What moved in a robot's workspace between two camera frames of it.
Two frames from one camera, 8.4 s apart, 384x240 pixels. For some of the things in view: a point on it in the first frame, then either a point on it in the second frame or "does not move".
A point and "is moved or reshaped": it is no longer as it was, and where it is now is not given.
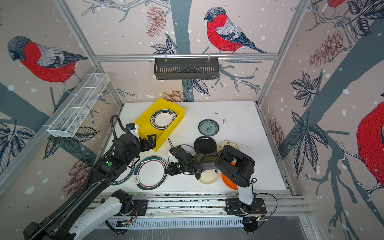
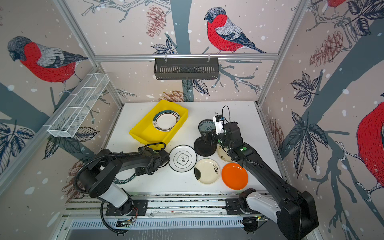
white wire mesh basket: x=69 y=118 does not move
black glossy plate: x=205 y=145 does not move
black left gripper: x=152 y=142 to x=141 y=173
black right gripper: x=171 y=170 to x=214 y=141
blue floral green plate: x=208 y=127 does not move
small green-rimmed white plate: x=162 y=119 is moved or reshaped
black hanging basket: x=186 y=68 does not move
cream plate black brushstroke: x=208 y=176 does not move
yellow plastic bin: x=160 y=119 is moved or reshaped
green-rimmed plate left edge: x=125 y=176 does not move
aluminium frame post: x=300 y=10 does not move
